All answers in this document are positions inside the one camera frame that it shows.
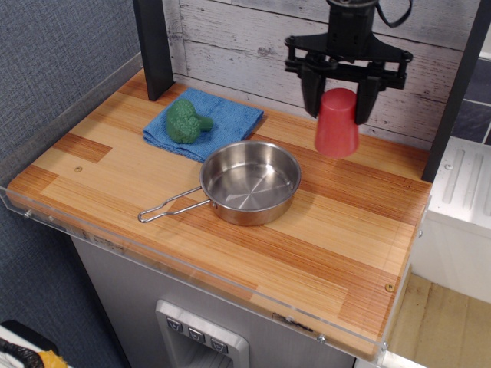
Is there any dark left frame post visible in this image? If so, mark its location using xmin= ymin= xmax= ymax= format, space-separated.
xmin=133 ymin=0 xmax=174 ymax=101

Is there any dark frame post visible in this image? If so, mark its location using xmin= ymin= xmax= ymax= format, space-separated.
xmin=421 ymin=0 xmax=490 ymax=182
xmin=133 ymin=0 xmax=174 ymax=101

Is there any dark right frame post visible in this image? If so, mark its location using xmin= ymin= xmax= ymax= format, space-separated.
xmin=421 ymin=0 xmax=490 ymax=182

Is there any blue folded cloth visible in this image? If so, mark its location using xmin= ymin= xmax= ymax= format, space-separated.
xmin=143 ymin=88 xmax=263 ymax=163

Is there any green toy broccoli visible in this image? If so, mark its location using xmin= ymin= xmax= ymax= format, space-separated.
xmin=166 ymin=99 xmax=214 ymax=144

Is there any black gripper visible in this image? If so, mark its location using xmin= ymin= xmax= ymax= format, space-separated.
xmin=285 ymin=1 xmax=413 ymax=125

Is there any steel pan with wire handle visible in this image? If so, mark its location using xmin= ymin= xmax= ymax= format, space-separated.
xmin=137 ymin=140 xmax=302 ymax=226

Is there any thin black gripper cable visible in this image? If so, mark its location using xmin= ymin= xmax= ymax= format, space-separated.
xmin=375 ymin=0 xmax=414 ymax=28

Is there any black and yellow object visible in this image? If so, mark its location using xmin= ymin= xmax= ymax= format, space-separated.
xmin=1 ymin=320 xmax=70 ymax=367

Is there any red plastic cup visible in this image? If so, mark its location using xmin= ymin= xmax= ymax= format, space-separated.
xmin=315 ymin=88 xmax=359 ymax=159

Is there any grey cabinet with dispenser panel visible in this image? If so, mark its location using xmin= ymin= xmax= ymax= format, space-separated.
xmin=74 ymin=239 xmax=355 ymax=367

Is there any white ribbed appliance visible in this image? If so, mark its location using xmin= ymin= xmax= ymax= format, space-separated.
xmin=410 ymin=137 xmax=490 ymax=302

